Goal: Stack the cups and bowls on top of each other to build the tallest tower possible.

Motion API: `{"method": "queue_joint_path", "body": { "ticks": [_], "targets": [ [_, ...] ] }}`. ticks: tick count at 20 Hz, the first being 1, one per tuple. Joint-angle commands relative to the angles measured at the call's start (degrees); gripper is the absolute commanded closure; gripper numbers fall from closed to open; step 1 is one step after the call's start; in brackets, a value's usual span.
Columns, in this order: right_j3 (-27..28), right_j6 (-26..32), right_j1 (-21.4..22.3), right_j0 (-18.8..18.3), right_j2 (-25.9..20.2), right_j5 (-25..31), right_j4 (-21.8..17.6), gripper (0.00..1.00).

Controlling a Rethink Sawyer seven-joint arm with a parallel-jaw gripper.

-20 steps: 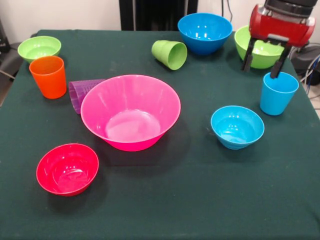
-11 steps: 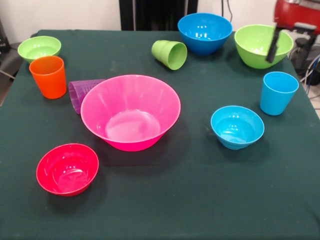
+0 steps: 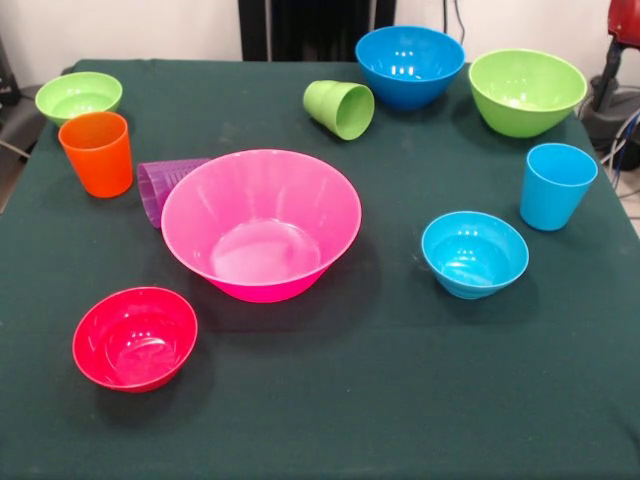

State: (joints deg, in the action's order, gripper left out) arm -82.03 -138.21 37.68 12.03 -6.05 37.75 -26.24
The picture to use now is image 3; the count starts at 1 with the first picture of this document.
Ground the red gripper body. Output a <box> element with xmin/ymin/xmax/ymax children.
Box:
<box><xmin>606</xmin><ymin>0</ymin><xmax>640</xmax><ymax>50</ymax></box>

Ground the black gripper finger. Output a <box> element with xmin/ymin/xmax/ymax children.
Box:
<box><xmin>596</xmin><ymin>38</ymin><xmax>624</xmax><ymax>114</ymax></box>

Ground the large green bowl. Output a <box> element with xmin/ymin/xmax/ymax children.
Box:
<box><xmin>468</xmin><ymin>48</ymin><xmax>589</xmax><ymax>139</ymax></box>

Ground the blue cup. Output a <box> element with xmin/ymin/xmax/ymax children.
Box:
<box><xmin>519</xmin><ymin>143</ymin><xmax>599</xmax><ymax>232</ymax></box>

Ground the large blue bowl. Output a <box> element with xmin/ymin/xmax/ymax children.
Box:
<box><xmin>354</xmin><ymin>25</ymin><xmax>467</xmax><ymax>111</ymax></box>

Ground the small cyan bowl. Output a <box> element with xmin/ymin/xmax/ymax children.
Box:
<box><xmin>420</xmin><ymin>210</ymin><xmax>530</xmax><ymax>301</ymax></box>

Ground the green cup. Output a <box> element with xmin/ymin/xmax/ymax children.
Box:
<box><xmin>302</xmin><ymin>79</ymin><xmax>376</xmax><ymax>141</ymax></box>

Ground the large pink bowl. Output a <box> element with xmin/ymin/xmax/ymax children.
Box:
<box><xmin>160</xmin><ymin>148</ymin><xmax>364</xmax><ymax>304</ymax></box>

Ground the purple cup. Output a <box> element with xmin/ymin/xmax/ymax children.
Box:
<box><xmin>136</xmin><ymin>157</ymin><xmax>212</xmax><ymax>230</ymax></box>

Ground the small green bowl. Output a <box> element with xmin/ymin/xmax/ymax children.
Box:
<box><xmin>34</xmin><ymin>71</ymin><xmax>124</xmax><ymax>128</ymax></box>

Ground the small magenta bowl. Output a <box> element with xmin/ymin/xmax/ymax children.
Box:
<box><xmin>71</xmin><ymin>286</ymin><xmax>199</xmax><ymax>394</ymax></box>

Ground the dark green tablecloth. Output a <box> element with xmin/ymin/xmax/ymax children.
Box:
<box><xmin>0</xmin><ymin>58</ymin><xmax>640</xmax><ymax>480</ymax></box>

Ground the orange red cup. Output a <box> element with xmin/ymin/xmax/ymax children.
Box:
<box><xmin>57</xmin><ymin>110</ymin><xmax>134</xmax><ymax>199</ymax></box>

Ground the black device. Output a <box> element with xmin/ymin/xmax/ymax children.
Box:
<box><xmin>0</xmin><ymin>37</ymin><xmax>21</xmax><ymax>106</ymax></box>

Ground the tangle of cables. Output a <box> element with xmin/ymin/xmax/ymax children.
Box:
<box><xmin>599</xmin><ymin>107</ymin><xmax>640</xmax><ymax>221</ymax></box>

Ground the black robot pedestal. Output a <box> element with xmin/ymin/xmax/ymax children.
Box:
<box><xmin>238</xmin><ymin>0</ymin><xmax>399</xmax><ymax>62</ymax></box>

